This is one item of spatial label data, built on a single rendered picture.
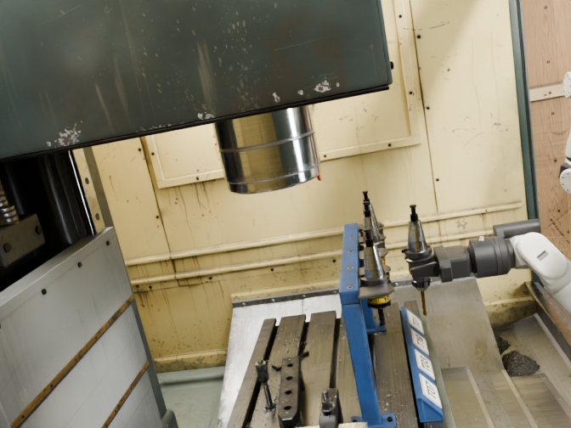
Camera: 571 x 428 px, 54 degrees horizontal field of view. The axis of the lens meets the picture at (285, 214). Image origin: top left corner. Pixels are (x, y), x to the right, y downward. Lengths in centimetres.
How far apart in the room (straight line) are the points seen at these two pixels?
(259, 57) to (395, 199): 126
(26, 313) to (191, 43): 51
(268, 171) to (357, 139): 109
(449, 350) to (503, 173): 61
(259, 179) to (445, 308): 125
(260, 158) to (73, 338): 51
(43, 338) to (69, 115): 39
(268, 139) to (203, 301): 141
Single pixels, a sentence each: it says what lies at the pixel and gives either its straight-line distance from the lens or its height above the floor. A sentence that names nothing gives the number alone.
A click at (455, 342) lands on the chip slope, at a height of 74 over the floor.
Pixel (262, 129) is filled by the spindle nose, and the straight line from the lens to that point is 83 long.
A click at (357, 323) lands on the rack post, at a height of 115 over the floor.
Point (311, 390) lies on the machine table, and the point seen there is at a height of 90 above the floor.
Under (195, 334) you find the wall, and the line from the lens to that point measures 224.
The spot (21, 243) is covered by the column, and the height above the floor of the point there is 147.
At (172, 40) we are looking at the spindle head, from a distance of 80.
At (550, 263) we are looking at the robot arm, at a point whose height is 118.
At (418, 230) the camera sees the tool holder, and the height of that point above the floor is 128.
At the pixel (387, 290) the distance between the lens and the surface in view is 114.
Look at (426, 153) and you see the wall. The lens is 193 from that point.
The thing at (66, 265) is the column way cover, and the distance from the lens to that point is 112.
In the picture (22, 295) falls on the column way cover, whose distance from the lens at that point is 100.
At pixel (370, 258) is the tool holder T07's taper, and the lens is 116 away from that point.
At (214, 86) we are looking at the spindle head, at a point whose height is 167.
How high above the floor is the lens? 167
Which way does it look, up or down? 14 degrees down
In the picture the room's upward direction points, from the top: 11 degrees counter-clockwise
